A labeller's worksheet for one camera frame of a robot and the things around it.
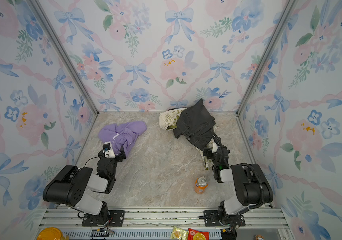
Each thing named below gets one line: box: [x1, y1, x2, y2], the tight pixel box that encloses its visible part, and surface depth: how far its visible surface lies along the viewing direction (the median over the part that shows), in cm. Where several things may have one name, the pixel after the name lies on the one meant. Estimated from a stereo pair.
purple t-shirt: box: [98, 121, 148, 156], surface depth 104 cm
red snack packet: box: [187, 228, 210, 240], surface depth 70 cm
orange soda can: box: [194, 176, 208, 195], surface depth 77 cm
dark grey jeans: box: [173, 98, 216, 151], surface depth 102 cm
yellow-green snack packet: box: [170, 226, 189, 240], surface depth 70 cm
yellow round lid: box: [37, 227, 63, 240], surface depth 63 cm
